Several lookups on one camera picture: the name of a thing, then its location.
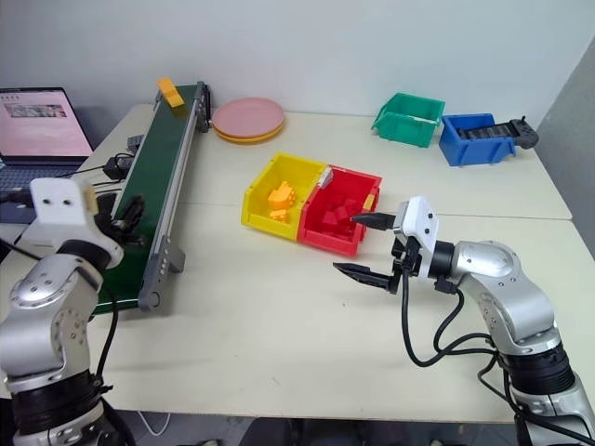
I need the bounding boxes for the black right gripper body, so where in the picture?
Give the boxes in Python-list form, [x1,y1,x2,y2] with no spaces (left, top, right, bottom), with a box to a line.
[389,227,420,295]

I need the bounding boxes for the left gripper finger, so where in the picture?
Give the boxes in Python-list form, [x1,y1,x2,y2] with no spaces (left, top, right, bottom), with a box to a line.
[119,194,147,224]
[114,219,146,244]

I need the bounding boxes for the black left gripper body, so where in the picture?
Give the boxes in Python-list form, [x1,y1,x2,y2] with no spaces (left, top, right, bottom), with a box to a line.
[95,192,130,245]

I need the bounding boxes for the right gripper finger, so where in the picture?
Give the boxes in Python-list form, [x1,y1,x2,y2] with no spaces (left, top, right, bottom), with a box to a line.
[350,211,399,232]
[332,261,401,295]

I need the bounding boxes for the green conveyor belt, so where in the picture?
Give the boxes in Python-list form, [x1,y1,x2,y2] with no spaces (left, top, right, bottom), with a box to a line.
[88,81,216,318]

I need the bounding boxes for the red storage bin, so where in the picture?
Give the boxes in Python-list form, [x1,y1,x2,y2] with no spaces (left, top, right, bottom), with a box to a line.
[297,164,384,258]

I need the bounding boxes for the black power adapter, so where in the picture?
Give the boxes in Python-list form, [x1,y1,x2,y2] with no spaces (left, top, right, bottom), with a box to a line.
[102,154,137,180]

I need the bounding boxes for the large orange toy block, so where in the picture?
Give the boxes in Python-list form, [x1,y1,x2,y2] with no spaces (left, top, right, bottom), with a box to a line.
[266,181,299,209]

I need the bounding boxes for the green storage bin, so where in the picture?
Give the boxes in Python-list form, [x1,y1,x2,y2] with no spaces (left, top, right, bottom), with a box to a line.
[371,92,446,150]

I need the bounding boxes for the yellow storage bin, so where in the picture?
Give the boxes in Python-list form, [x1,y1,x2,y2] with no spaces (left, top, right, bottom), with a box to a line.
[240,151,328,243]

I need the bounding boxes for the yellow toy block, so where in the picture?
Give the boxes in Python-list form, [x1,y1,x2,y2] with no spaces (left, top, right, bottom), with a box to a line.
[155,76,184,110]

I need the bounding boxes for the blue storage bin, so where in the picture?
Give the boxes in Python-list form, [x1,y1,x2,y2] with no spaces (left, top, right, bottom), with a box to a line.
[438,111,518,168]

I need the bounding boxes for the open laptop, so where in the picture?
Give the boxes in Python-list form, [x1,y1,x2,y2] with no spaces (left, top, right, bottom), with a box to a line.
[0,86,95,199]

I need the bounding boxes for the yellow plate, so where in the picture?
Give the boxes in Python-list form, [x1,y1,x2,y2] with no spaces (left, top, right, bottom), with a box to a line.
[213,121,286,146]

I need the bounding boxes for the pink plate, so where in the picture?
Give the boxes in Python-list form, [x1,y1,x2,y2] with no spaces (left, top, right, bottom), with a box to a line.
[211,97,286,139]

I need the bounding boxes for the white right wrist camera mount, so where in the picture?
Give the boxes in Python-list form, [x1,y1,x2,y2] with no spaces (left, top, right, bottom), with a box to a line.
[393,195,441,281]

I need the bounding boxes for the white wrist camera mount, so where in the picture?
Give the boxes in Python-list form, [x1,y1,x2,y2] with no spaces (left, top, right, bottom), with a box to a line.
[20,177,125,262]
[393,195,441,281]

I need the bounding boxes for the black adapter cable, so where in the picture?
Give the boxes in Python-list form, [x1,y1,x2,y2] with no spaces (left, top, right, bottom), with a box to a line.
[68,163,112,179]

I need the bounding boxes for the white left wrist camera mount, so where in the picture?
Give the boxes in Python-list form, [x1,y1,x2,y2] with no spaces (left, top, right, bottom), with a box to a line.
[20,177,125,262]

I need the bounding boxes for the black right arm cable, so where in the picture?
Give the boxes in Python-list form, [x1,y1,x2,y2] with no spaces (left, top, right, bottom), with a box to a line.
[400,272,517,369]

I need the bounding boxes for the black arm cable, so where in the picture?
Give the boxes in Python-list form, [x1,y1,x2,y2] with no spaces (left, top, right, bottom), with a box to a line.
[90,282,121,396]
[400,272,517,369]

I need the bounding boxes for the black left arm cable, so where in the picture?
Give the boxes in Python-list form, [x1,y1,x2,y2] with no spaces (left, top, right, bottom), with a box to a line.
[90,282,121,396]

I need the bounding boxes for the white cable under table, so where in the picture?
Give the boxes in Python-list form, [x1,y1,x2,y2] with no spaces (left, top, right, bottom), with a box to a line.
[138,410,172,439]

